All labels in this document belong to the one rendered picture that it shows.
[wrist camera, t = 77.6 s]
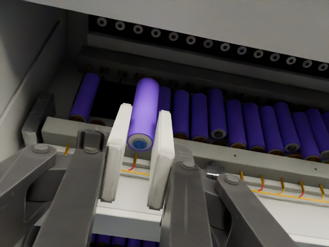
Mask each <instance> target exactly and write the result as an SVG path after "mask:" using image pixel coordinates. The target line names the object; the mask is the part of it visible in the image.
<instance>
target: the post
mask: <svg viewBox="0 0 329 247"><path fill-rule="evenodd" d="M58 21H60V22H61V31H62V44H63V57H64V58H65V59H66V50H67V30H68V10H67V9H62V8H57V7H52V6H48V5H43V4H38V3H33V2H28V1H24V0H0V117H1V116H2V114H3V112H4V111H5V109H6V107H7V106H8V104H9V102H10V101H11V99H12V97H13V95H14V94H15V92H16V90H17V89H18V87H19V85H20V84H21V82H22V80H23V79H24V77H25V75H26V74H27V72H28V70H29V69H30V67H31V65H32V64H33V62H34V60H35V59H36V57H37V55H38V54H39V52H40V50H41V49H42V47H43V45H44V44H45V42H46V40H47V39H48V37H49V35H50V34H51V32H52V30H53V29H54V27H55V25H56V24H57V22H58ZM25 237H26V234H25V235H24V236H23V237H22V238H21V239H20V240H19V242H18V243H17V244H16V245H15V246H14V247H22V245H23V242H24V239H25Z"/></svg>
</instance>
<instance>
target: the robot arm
mask: <svg viewBox="0 0 329 247"><path fill-rule="evenodd" d="M131 113H132V106H131V104H127V103H123V104H121V106H120V109H119V111H118V114H117V117H116V120H115V122H114V125H113V128H112V131H111V132H105V131H101V130H97V129H90V128H87V129H82V130H79V131H78V133H77V141H76V149H75V151H74V154H71V155H57V149H56V148H55V147H53V146H50V145H46V144H40V143H39V144H33V145H29V146H26V147H25V148H23V149H21V150H20V151H18V152H16V153H15V154H13V155H11V156H10V157H8V158H7V159H5V160H3V161H2V162H0V247H14V246H15V245H16V244H17V243H18V242H19V240H20V239H21V238H22V237H23V236H24V235H25V234H26V233H27V232H28V231H29V230H30V228H31V227H32V226H33V225H34V224H35V223H36V222H37V221H38V220H39V219H40V218H41V216H42V215H43V214H44V213H45V212H46V211H47V210H48V212H47V215H46V217H45V219H44V221H43V224H42V226H41V228H40V230H39V233H38V235H37V237H36V239H35V242H34V244H33V246H32V247H89V246H90V241H91V236H92V231H93V225H94V219H95V214H96V208H97V203H98V200H99V199H100V202H107V203H112V201H115V198H116V193H117V188H118V181H119V176H120V171H121V166H122V162H123V157H124V152H125V147H126V141H127V135H128V130H129V124H130V119H131ZM164 202H165V203H164ZM163 206H164V208H163ZM147 207H149V209H151V210H157V211H160V210H161V209H163V213H162V217H161V222H160V226H161V235H160V245H159V247H298V245H297V244H296V243H295V242H294V241H293V239H292V238H291V237H290V236H289V235H288V233H287V232H286V231H285V230H284V229H283V227H282V226H281V225H280V224H279V223H278V221H277V220H276V219H275V218H274V217H273V216H272V214H271V213H270V212H269V211H268V210H267V208H266V207H265V206H264V205H263V204H262V202H261V201H260V200H259V199H258V198H257V196H256V195H255V194H254V193H253V192H252V190H251V189H250V188H249V187H248V186H247V185H246V183H245V182H244V181H243V180H241V179H240V178H238V177H237V176H235V175H234V176H233V175H231V174H220V175H218V177H217V179H216V181H214V180H211V179H208V178H206V177H204V176H202V172H201V169H200V167H199V166H197V165H196V164H195V163H194V159H193V155H192V151H191V149H190V148H189V147H188V146H187V145H181V144H176V143H174V142H173V132H172V122H171V113H169V111H164V110H161V111H160V112H159V116H158V121H157V126H156V131H155V137H154V144H153V147H152V152H151V163H150V175H149V187H148V198H147Z"/></svg>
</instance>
